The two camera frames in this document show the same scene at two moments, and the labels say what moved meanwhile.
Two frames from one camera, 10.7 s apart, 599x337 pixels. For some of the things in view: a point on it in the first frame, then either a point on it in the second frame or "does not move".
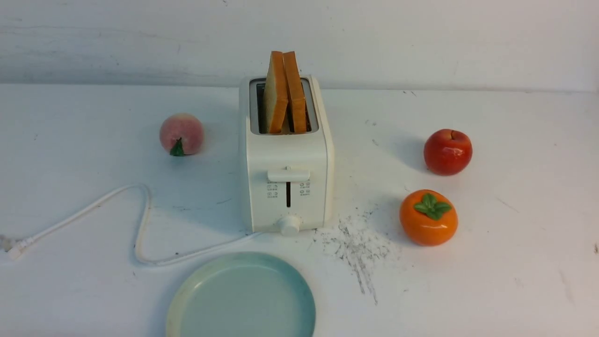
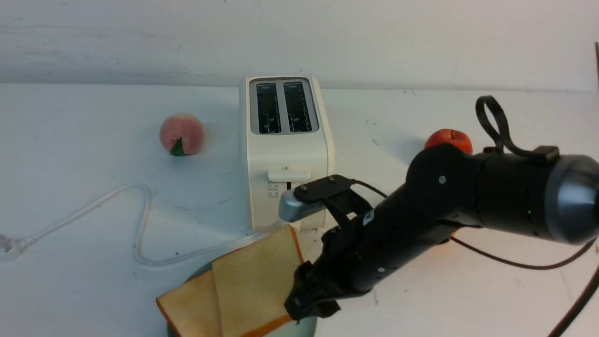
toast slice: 298,101 -> 252,283
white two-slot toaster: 290,177 does not move
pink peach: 181,134 does not move
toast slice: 275,98 -> 192,309
